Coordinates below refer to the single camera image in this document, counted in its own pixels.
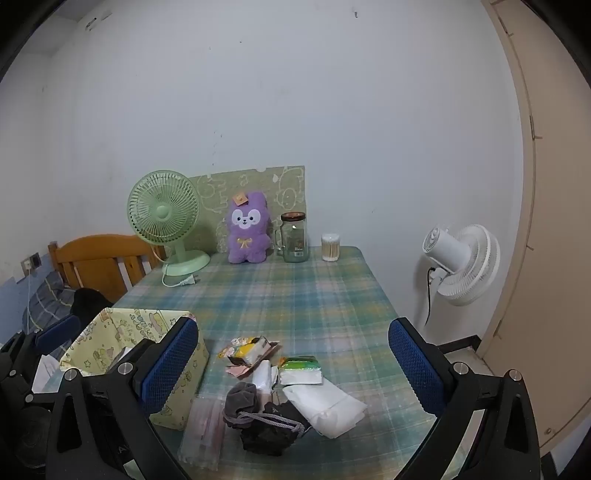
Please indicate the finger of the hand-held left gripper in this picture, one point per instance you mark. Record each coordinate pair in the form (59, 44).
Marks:
(57, 331)

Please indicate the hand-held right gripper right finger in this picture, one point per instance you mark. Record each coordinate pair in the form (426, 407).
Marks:
(415, 364)

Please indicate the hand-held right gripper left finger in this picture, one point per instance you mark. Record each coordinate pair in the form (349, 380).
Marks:
(168, 364)

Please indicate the yellow printed storage box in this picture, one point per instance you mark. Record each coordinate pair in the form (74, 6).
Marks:
(138, 323)

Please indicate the clear plastic mask bag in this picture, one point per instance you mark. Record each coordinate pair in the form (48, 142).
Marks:
(201, 429)

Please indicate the grey cloth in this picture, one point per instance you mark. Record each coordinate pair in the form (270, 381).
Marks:
(240, 401)

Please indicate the green tissue pack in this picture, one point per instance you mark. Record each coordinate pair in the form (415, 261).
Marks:
(300, 369)

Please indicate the plaid pillow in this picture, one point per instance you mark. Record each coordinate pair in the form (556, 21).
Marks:
(46, 300)

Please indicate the black cloth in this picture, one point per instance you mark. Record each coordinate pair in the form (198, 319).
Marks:
(90, 302)

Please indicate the black metal bar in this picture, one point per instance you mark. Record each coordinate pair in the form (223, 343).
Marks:
(457, 344)

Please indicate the pink packet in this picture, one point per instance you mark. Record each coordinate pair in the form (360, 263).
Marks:
(236, 371)

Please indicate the colourful snack packet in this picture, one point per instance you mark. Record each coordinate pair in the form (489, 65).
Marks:
(244, 350)

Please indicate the white rolled cloth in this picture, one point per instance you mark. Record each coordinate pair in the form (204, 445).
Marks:
(264, 376)

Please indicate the white fan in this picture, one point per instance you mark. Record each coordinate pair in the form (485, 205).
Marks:
(457, 258)

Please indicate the plaid tablecloth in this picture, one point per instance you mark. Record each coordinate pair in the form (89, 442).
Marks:
(300, 300)

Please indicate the cotton swab container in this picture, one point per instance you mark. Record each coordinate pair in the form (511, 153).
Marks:
(330, 249)

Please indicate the purple plush toy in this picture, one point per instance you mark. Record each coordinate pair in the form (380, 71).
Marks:
(247, 240)

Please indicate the green desk fan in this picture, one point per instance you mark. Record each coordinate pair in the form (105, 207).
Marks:
(161, 207)

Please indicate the glass jar mug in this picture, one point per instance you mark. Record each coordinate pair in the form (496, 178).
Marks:
(294, 240)

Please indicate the beige door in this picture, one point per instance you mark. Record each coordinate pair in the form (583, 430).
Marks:
(554, 230)

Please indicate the green patterned board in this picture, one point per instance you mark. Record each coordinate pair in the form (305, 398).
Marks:
(277, 184)

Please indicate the wall socket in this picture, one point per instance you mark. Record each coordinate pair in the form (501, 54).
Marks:
(31, 263)

